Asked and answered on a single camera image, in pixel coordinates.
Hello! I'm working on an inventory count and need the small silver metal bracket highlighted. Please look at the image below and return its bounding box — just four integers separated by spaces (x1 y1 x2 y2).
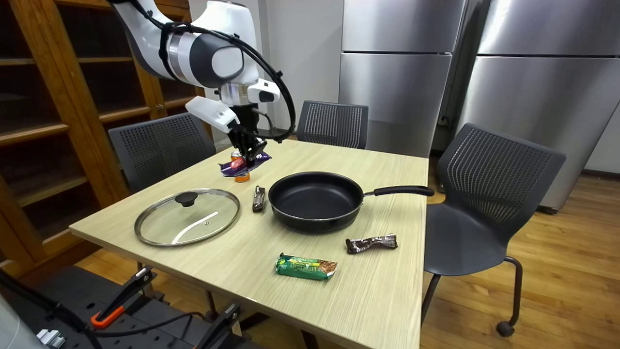
36 328 67 349

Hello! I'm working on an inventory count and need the wooden shelf cabinet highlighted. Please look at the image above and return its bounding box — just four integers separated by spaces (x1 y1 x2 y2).
0 0 210 287

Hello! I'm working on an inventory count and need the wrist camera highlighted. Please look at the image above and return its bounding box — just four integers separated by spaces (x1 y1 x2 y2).
186 96 241 134

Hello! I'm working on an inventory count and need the grey perforated chair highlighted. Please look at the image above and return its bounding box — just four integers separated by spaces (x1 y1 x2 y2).
108 112 217 195
296 100 370 150
420 122 568 338

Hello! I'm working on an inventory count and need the black cable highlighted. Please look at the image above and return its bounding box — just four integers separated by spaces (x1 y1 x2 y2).
0 268 210 349

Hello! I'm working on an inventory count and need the stainless steel refrigerator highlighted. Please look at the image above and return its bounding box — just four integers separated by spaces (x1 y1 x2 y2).
338 0 468 159
453 0 620 215

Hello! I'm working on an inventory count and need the small orange bottle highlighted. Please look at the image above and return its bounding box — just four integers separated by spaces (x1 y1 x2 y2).
230 150 251 183

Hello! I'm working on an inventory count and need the glass pan lid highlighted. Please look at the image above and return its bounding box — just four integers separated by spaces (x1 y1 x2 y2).
134 188 241 247

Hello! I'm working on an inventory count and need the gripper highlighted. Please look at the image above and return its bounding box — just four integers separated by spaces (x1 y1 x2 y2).
227 103 268 163

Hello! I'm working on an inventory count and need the black frying pan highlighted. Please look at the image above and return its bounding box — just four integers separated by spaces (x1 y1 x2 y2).
267 171 435 234

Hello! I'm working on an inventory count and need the brown and white candy bar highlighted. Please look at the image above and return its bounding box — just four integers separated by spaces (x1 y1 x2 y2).
345 234 399 255

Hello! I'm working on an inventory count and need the green granola bar packet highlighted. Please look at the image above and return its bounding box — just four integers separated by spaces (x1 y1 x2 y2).
275 253 338 281

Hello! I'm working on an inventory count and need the purple snack packet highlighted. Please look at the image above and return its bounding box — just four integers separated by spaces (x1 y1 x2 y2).
219 151 272 178

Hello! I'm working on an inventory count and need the black and orange clamp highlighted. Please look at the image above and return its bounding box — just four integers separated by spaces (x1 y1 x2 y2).
90 265 157 330

